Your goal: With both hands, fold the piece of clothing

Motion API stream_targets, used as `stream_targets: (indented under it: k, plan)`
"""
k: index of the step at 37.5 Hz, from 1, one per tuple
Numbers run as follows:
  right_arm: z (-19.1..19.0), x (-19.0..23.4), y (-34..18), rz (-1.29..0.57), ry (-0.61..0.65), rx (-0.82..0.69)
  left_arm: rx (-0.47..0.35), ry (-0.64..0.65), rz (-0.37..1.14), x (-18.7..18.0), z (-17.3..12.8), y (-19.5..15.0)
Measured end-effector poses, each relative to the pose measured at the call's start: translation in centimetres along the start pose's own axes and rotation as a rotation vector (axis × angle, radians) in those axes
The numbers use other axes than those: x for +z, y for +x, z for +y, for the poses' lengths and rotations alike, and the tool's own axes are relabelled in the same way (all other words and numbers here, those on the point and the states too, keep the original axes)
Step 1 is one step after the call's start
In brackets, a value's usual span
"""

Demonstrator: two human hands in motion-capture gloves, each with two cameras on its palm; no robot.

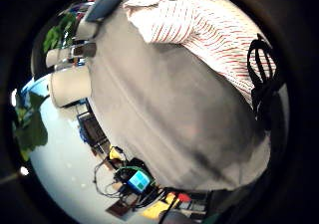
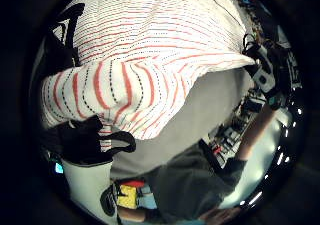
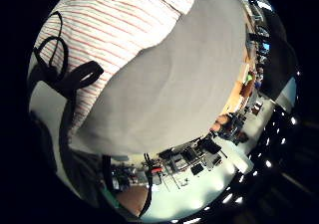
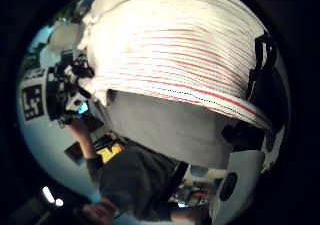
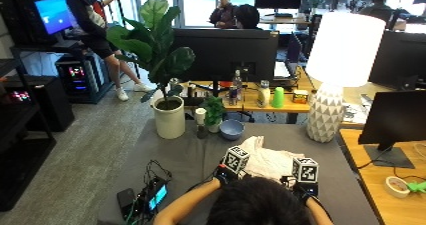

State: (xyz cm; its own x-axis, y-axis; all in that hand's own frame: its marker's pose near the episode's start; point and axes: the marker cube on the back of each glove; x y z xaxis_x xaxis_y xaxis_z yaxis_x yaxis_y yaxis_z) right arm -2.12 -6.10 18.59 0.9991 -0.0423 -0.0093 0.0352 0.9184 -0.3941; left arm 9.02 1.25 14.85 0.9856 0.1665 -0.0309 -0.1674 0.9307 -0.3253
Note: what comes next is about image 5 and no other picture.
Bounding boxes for screen showing blue picture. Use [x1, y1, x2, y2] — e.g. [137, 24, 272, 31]
[15, 0, 74, 47]

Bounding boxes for pale bottle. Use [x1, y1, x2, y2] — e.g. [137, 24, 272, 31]
[255, 79, 271, 109]

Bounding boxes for clear water bottle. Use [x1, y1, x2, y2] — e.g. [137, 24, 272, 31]
[231, 69, 244, 101]

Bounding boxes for computer tower with coloured lights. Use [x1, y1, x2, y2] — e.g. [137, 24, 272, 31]
[54, 54, 113, 105]

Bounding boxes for small green plant white pot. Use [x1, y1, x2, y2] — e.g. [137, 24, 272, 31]
[199, 95, 227, 134]

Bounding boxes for green plastic object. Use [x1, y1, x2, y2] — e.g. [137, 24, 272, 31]
[406, 181, 426, 195]

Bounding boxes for wooden desk light top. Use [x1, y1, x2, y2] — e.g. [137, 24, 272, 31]
[338, 128, 426, 225]

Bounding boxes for black monitor cable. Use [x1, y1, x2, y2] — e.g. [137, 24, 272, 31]
[355, 157, 426, 183]

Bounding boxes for white table lamp patterned base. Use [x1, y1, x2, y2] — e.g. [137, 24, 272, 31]
[304, 11, 387, 144]

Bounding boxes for white tape roll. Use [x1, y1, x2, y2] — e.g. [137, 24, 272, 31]
[383, 175, 412, 199]

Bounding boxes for person's right hand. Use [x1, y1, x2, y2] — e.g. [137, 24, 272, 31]
[290, 181, 320, 200]

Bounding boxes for green plastic cup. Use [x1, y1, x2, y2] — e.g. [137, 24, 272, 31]
[270, 86, 286, 109]

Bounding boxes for the person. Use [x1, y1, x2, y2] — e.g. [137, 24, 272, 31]
[205, 176, 312, 225]

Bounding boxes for white crumpled cloth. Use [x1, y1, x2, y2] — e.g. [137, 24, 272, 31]
[238, 135, 307, 183]

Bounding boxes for white candle on dark holder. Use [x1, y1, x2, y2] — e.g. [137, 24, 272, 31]
[193, 107, 210, 140]

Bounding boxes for black shelf unit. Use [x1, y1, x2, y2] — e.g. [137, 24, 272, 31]
[0, 58, 57, 213]

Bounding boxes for black phone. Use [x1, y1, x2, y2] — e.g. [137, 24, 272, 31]
[115, 187, 138, 220]

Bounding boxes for black monitor square base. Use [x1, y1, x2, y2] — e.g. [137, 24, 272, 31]
[356, 90, 426, 170]

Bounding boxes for large leafy plant white pot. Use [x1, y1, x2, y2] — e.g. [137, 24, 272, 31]
[105, 0, 197, 140]

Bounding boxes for blue bowl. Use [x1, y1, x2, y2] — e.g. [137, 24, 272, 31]
[218, 119, 246, 141]

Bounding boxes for yellow box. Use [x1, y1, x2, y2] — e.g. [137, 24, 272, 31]
[291, 89, 310, 105]

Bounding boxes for black monitor on stand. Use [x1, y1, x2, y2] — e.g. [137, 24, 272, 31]
[171, 28, 279, 98]

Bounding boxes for white marker cube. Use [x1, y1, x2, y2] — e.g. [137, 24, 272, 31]
[290, 156, 320, 184]
[219, 145, 251, 175]

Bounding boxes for black cables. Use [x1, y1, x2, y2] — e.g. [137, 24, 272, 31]
[141, 158, 174, 187]

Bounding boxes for large black monitor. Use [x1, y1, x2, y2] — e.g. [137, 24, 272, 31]
[367, 29, 426, 91]

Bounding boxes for person's left hand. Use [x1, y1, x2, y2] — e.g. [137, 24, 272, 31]
[212, 163, 243, 186]

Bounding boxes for black device with lit screen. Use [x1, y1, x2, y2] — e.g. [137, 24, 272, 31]
[142, 179, 170, 214]

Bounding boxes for open laptop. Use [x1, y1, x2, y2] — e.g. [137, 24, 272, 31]
[272, 32, 303, 82]

